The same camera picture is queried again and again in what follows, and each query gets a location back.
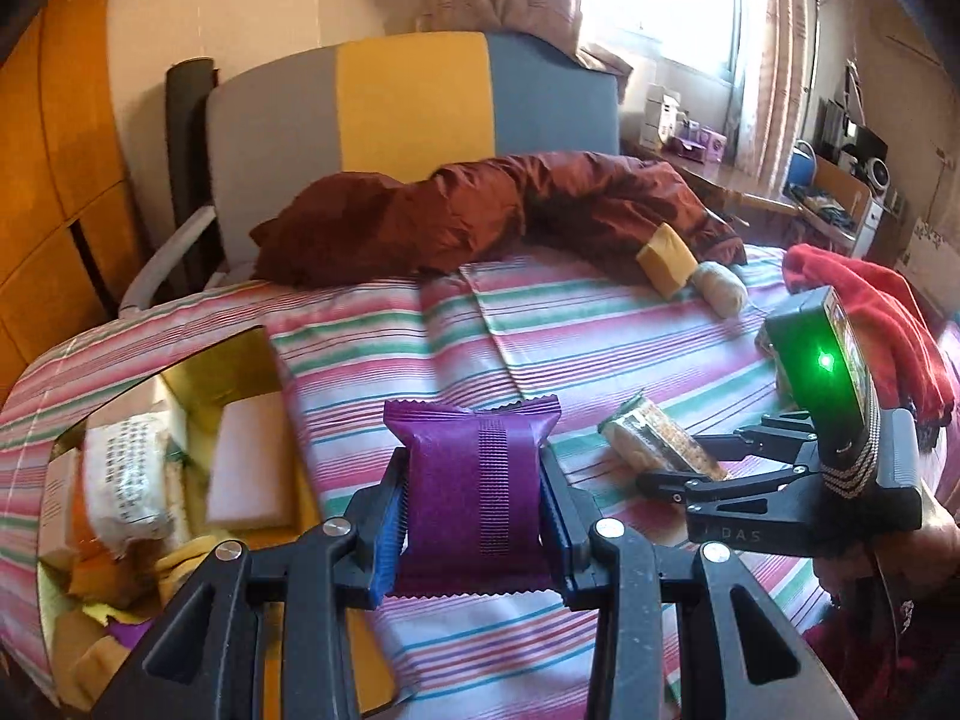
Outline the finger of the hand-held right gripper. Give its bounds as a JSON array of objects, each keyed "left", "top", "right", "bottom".
[
  {"left": 636, "top": 456, "right": 826, "bottom": 545},
  {"left": 694, "top": 414, "right": 822, "bottom": 466}
]

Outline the person's right hand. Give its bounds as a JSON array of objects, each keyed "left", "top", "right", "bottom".
[{"left": 817, "top": 495, "right": 960, "bottom": 616}]

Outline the pink snack packet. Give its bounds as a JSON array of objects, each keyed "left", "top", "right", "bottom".
[{"left": 205, "top": 396, "right": 299, "bottom": 531}]

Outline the large white snack packet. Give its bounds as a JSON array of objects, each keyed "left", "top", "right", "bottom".
[{"left": 81, "top": 420, "right": 185, "bottom": 542}]

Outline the purple box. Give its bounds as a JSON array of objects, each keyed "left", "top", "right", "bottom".
[{"left": 671, "top": 124, "right": 728, "bottom": 164}]

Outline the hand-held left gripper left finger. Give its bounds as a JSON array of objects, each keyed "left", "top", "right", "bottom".
[{"left": 90, "top": 460, "right": 411, "bottom": 720}]

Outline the red cloth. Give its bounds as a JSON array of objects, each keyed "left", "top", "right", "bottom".
[{"left": 782, "top": 244, "right": 959, "bottom": 451}]

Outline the wooden desk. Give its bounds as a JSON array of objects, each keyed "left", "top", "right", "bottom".
[{"left": 622, "top": 139, "right": 800, "bottom": 226}]

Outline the clear rice cracker packet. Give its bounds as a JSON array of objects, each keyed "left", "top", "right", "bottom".
[{"left": 598, "top": 390, "right": 732, "bottom": 482}]

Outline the red-brown jacket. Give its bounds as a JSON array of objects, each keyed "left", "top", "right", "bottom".
[{"left": 250, "top": 152, "right": 749, "bottom": 295}]

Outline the blue bucket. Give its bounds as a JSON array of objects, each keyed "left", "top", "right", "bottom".
[{"left": 784, "top": 139, "right": 822, "bottom": 188}]

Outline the white round wrapped packet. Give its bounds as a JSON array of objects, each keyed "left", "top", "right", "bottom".
[{"left": 690, "top": 261, "right": 748, "bottom": 318}]

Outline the cardboard box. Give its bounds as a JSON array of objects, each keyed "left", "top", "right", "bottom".
[{"left": 784, "top": 157, "right": 875, "bottom": 256}]

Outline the wooden wardrobe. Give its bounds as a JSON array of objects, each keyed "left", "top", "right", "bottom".
[{"left": 0, "top": 0, "right": 151, "bottom": 391}]

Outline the white box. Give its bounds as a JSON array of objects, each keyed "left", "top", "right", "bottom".
[{"left": 637, "top": 82, "right": 687, "bottom": 151}]

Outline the purple snack packet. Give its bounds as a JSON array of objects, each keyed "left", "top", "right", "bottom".
[
  {"left": 382, "top": 395, "right": 563, "bottom": 601},
  {"left": 105, "top": 606, "right": 155, "bottom": 652}
]

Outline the gold box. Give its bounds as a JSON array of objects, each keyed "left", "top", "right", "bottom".
[{"left": 34, "top": 326, "right": 398, "bottom": 720}]

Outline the grey yellow blue chair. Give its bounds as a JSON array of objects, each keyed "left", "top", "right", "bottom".
[{"left": 206, "top": 31, "right": 623, "bottom": 271}]

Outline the white chair armrest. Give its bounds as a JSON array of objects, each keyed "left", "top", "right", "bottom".
[{"left": 116, "top": 206, "right": 218, "bottom": 316}]

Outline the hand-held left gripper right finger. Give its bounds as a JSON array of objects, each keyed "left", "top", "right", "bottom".
[{"left": 538, "top": 456, "right": 856, "bottom": 720}]

